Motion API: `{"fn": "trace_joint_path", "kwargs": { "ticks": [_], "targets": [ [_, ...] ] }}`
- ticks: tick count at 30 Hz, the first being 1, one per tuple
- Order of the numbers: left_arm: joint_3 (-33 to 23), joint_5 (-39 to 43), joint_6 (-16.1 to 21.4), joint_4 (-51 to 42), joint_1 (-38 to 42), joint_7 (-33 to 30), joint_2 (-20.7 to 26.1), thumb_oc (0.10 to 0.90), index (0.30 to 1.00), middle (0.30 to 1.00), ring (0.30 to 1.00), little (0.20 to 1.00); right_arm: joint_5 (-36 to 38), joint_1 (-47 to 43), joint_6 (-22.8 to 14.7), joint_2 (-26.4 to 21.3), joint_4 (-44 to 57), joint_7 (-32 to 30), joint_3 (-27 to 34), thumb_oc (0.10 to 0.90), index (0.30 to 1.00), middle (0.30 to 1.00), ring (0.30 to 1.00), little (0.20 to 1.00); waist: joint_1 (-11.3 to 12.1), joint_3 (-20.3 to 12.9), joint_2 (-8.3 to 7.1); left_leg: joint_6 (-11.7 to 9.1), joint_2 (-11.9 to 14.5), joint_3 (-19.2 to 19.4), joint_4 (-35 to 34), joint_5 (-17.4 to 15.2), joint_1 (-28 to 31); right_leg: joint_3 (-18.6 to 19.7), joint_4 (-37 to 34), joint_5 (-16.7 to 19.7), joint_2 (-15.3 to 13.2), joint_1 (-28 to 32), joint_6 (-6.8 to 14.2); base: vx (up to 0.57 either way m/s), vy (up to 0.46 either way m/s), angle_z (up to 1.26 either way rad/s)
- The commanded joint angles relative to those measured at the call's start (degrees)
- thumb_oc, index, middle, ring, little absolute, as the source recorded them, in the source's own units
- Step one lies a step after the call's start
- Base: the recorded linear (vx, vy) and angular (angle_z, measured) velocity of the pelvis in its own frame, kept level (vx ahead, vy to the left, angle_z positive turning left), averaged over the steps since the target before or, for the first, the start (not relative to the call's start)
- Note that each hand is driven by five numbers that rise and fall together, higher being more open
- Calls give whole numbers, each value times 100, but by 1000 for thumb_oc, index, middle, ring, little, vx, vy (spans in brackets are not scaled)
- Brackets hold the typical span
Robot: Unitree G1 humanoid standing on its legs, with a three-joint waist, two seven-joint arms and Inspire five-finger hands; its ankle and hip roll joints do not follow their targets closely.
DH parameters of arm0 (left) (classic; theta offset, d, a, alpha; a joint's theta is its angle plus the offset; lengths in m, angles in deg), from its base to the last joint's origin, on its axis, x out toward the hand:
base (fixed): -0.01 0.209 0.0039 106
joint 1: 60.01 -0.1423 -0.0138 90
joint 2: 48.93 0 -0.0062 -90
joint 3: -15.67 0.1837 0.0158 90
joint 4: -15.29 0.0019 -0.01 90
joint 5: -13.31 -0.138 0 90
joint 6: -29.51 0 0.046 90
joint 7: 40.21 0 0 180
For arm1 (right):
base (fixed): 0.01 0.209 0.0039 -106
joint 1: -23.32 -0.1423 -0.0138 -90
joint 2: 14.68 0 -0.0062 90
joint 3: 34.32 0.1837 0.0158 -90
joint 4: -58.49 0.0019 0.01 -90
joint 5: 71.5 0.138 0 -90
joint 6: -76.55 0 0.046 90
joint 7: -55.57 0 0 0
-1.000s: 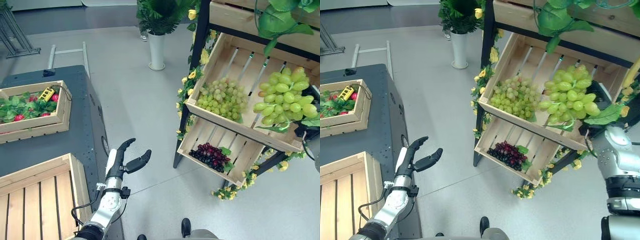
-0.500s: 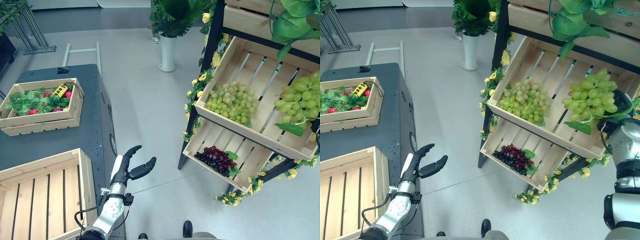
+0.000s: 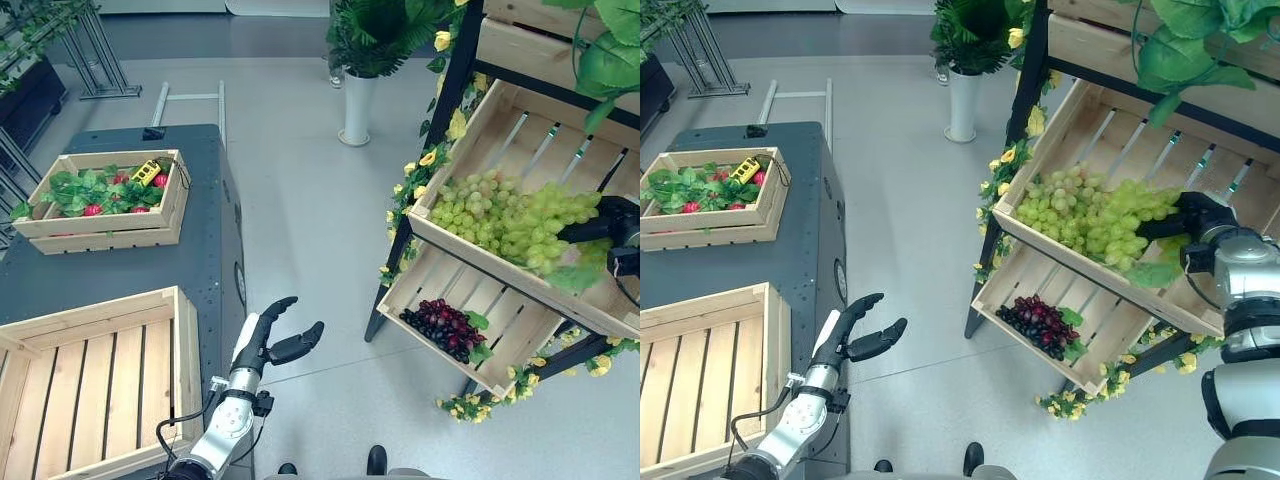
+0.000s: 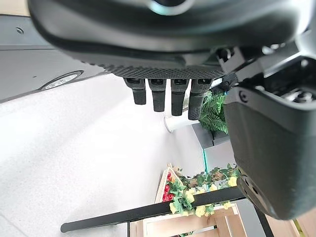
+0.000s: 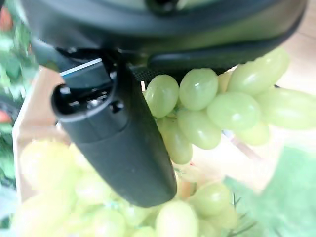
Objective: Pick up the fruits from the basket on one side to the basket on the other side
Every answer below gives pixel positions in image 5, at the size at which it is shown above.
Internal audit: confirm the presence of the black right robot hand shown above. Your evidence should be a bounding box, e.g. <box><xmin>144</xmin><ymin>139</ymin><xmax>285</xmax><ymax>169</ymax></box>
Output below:
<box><xmin>21</xmin><ymin>0</ymin><xmax>309</xmax><ymax>208</ymax></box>

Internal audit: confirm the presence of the green grape bunch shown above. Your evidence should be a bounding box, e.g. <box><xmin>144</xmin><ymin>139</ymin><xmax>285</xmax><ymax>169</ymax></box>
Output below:
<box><xmin>12</xmin><ymin>140</ymin><xmax>239</xmax><ymax>237</ymax></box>
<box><xmin>142</xmin><ymin>46</ymin><xmax>316</xmax><ymax>165</ymax></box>

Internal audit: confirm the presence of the pale wooden basket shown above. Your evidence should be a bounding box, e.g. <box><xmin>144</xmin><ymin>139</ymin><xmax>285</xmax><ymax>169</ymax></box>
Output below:
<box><xmin>11</xmin><ymin>4</ymin><xmax>316</xmax><ymax>205</ymax></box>

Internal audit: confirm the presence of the red fruit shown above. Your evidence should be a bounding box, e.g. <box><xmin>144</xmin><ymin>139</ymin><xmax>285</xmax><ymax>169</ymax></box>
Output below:
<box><xmin>0</xmin><ymin>7</ymin><xmax>13</xmax><ymax>32</ymax></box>
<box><xmin>0</xmin><ymin>110</ymin><xmax>12</xmax><ymax>124</ymax></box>

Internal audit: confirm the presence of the green leafy foliage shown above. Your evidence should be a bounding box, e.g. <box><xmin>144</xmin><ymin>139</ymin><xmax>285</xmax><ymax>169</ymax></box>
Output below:
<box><xmin>0</xmin><ymin>0</ymin><xmax>41</xmax><ymax>237</ymax></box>

